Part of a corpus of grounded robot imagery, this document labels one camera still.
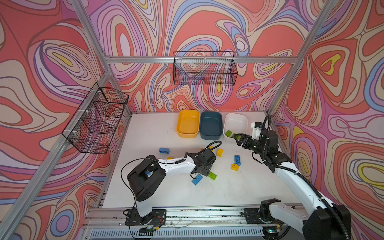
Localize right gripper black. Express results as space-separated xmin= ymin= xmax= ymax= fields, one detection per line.
xmin=233 ymin=133 xmax=267 ymax=156

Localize green lego brick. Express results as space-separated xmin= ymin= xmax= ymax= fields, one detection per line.
xmin=225 ymin=131 xmax=233 ymax=138

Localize green lego brick lowest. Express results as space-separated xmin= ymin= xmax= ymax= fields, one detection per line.
xmin=208 ymin=172 xmax=217 ymax=180

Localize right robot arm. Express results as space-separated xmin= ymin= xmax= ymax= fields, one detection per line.
xmin=231 ymin=122 xmax=351 ymax=240

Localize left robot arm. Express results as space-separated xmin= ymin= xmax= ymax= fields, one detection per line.
xmin=127 ymin=148 xmax=217 ymax=218

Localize white plastic bin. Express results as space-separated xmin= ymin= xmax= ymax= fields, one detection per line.
xmin=223 ymin=113 xmax=249 ymax=142

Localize yellow lego cube right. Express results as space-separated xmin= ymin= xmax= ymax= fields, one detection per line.
xmin=217 ymin=148 xmax=224 ymax=157

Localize yellow lego brick right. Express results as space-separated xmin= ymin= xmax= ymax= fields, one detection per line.
xmin=231 ymin=164 xmax=239 ymax=171

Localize dark teal plastic bin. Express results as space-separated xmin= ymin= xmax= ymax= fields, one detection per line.
xmin=200 ymin=111 xmax=223 ymax=141

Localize yellow plastic bin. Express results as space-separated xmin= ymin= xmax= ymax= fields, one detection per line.
xmin=177 ymin=110 xmax=200 ymax=139

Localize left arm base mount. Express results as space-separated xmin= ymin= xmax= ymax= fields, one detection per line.
xmin=123 ymin=208 xmax=167 ymax=227

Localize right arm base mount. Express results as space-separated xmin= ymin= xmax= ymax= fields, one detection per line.
xmin=240 ymin=208 xmax=284 ymax=225

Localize black wire basket back wall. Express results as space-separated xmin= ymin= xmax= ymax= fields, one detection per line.
xmin=173 ymin=51 xmax=238 ymax=86

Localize black wire basket wall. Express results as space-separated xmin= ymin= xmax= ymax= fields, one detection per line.
xmin=173 ymin=51 xmax=238 ymax=86
xmin=62 ymin=83 xmax=129 ymax=155

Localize black wire basket left wall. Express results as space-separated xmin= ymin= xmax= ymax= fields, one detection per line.
xmin=62 ymin=83 xmax=129 ymax=155

